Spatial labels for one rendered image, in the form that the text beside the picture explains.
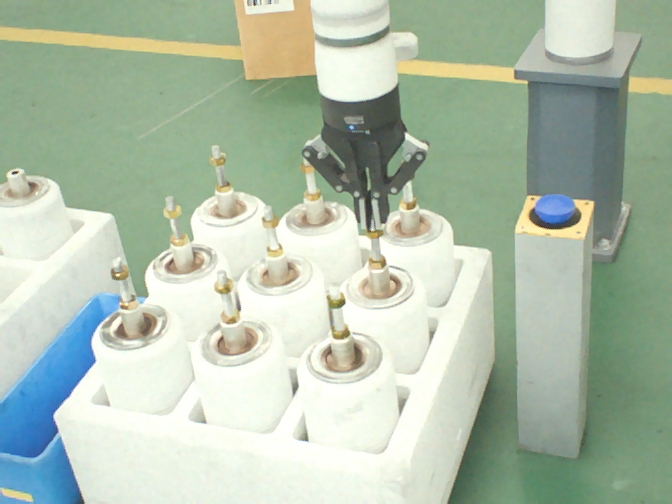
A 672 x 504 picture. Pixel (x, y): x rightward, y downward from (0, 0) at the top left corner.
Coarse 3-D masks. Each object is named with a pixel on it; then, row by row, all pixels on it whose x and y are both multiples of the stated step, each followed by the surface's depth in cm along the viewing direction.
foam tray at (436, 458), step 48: (480, 288) 120; (432, 336) 117; (480, 336) 123; (96, 384) 112; (192, 384) 110; (432, 384) 106; (480, 384) 127; (96, 432) 107; (144, 432) 105; (192, 432) 104; (240, 432) 103; (288, 432) 102; (432, 432) 105; (96, 480) 112; (144, 480) 109; (192, 480) 106; (240, 480) 104; (288, 480) 101; (336, 480) 98; (384, 480) 96; (432, 480) 107
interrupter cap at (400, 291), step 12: (360, 276) 110; (396, 276) 110; (408, 276) 109; (348, 288) 108; (360, 288) 109; (396, 288) 108; (408, 288) 107; (360, 300) 107; (372, 300) 106; (384, 300) 106; (396, 300) 106
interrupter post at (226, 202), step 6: (216, 192) 123; (228, 192) 123; (216, 198) 124; (222, 198) 123; (228, 198) 123; (234, 198) 124; (222, 204) 124; (228, 204) 124; (234, 204) 124; (222, 210) 124; (228, 210) 124; (234, 210) 125
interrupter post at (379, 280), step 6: (372, 270) 106; (378, 270) 106; (384, 270) 106; (372, 276) 107; (378, 276) 106; (384, 276) 107; (372, 282) 107; (378, 282) 107; (384, 282) 107; (372, 288) 108; (378, 288) 107; (384, 288) 107
